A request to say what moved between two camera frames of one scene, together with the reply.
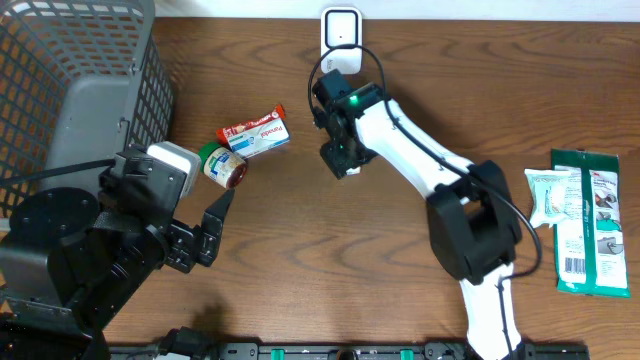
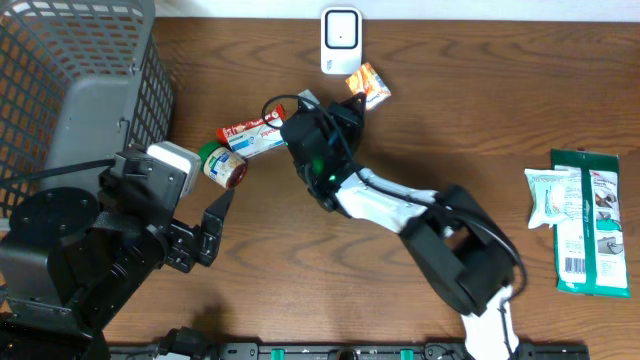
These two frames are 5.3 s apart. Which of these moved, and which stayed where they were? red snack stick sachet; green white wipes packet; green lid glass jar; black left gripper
Moved: red snack stick sachet
Stayed: green white wipes packet; green lid glass jar; black left gripper
